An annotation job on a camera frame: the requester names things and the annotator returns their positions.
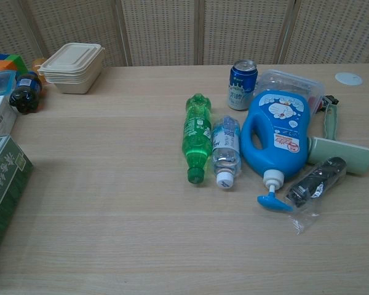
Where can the woven folding screen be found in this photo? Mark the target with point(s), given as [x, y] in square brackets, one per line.
[160, 30]

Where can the clear plastic lidded container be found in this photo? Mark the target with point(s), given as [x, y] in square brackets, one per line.
[290, 80]

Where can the clear water bottle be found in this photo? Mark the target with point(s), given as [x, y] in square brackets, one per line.
[226, 144]

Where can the orange drink bottle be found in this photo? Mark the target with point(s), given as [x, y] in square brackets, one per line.
[38, 65]

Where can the pale green lint roller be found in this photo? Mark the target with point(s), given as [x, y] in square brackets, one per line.
[341, 153]

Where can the small black clip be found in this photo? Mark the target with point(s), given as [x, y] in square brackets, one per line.
[330, 99]

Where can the black item in plastic bag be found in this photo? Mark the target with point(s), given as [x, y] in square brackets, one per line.
[321, 178]

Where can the blue milk drink can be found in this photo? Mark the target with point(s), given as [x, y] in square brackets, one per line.
[242, 89]

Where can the stack of beige takeout boxes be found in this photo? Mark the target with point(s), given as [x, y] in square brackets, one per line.
[72, 69]

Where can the green plastic soda bottle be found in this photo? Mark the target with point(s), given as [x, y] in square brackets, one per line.
[196, 135]

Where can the green tea carton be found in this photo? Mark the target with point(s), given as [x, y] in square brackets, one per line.
[3, 184]

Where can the colourful toy blocks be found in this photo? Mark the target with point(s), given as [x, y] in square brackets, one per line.
[9, 62]

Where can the blue detergent pump bottle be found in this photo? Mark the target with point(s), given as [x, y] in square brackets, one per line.
[280, 135]

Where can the white round table cap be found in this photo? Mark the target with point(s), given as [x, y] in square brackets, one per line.
[349, 78]

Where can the dark cola bottle blue label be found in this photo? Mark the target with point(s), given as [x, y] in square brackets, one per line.
[24, 95]

